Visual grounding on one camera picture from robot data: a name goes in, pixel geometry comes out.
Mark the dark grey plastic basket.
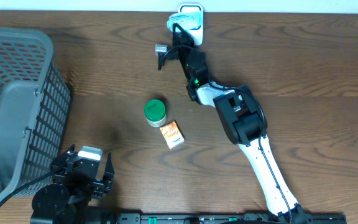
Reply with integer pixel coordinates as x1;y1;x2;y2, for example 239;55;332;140
0;27;71;201

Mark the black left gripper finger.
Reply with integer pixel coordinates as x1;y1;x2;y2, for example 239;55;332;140
51;144;75;170
103;153;114;184

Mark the white barcode scanner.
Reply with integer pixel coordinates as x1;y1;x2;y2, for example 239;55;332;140
177;2;204;47

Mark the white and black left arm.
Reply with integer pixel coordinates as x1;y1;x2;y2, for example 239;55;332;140
30;146;116;223

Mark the green lid jar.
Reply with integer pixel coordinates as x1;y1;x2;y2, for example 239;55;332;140
144;99;167;128

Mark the white tissue pack orange print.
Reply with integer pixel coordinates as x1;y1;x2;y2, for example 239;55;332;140
160;121;185;149

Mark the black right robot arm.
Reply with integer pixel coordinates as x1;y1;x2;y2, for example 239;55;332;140
158;23;311;223

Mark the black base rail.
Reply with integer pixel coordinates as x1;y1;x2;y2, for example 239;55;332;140
112;212;347;224

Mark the mint green wipes packet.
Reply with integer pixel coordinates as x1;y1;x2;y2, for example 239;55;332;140
167;12;202;31

